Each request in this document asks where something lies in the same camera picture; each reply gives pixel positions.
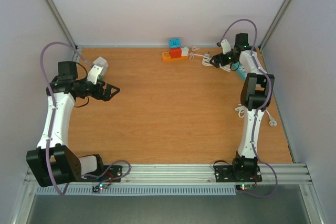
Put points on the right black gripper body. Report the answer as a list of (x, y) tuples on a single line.
[(226, 61)]

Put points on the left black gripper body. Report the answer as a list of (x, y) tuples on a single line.
[(97, 94)]

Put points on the teal power strip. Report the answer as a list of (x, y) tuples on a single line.
[(240, 70)]

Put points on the white cube adapter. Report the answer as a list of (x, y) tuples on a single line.
[(101, 62)]

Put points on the white usb charger plug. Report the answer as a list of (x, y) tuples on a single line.
[(184, 51)]

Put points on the red cube plug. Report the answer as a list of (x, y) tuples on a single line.
[(175, 52)]

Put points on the blue cube plug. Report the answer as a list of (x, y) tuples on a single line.
[(174, 43)]

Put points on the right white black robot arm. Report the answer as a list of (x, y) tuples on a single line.
[(255, 98)]

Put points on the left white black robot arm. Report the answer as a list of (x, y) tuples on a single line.
[(52, 162)]

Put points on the left small circuit board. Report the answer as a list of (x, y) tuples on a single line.
[(100, 186)]

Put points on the small circuit board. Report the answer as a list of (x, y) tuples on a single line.
[(244, 187), (100, 186)]

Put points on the right small circuit board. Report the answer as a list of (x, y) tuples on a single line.
[(244, 187)]

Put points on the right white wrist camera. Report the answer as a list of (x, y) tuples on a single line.
[(225, 45)]

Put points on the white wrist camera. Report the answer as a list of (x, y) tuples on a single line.
[(94, 74), (225, 45)]

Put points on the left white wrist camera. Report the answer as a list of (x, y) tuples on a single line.
[(94, 74)]

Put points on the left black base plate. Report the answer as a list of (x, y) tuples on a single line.
[(114, 172)]

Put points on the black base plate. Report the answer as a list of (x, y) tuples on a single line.
[(114, 172), (226, 173)]

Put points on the right aluminium corner post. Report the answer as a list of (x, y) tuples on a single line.
[(275, 22)]

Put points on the aluminium corner post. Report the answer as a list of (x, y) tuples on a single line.
[(56, 14), (275, 22)]

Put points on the grey slotted cable duct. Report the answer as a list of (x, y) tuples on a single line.
[(153, 190)]

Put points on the front aluminium rail frame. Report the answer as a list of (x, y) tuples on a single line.
[(190, 174)]

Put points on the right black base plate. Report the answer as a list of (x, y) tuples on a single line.
[(226, 173)]

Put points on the left aluminium corner post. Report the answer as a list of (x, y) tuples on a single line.
[(56, 14)]

